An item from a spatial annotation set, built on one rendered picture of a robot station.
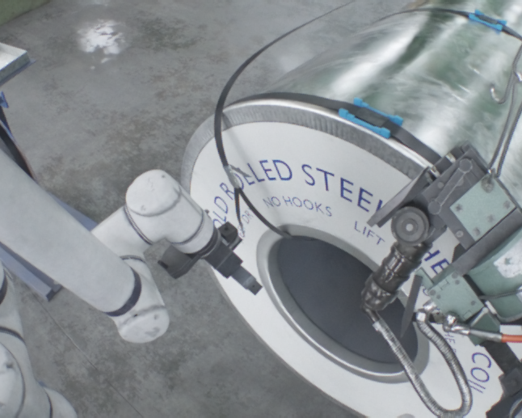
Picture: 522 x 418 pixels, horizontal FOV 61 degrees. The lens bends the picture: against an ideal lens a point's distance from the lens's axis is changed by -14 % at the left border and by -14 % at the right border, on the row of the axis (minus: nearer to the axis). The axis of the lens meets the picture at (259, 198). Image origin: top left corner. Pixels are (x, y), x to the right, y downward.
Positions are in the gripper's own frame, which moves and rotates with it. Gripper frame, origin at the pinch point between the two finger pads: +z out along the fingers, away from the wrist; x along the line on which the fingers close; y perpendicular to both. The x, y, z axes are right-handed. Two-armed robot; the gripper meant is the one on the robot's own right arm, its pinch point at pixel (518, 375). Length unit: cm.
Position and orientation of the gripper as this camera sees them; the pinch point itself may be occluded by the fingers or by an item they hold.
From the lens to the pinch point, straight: 84.5
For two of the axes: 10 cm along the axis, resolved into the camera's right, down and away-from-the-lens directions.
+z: 3.0, -0.6, 9.5
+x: -7.1, 6.5, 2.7
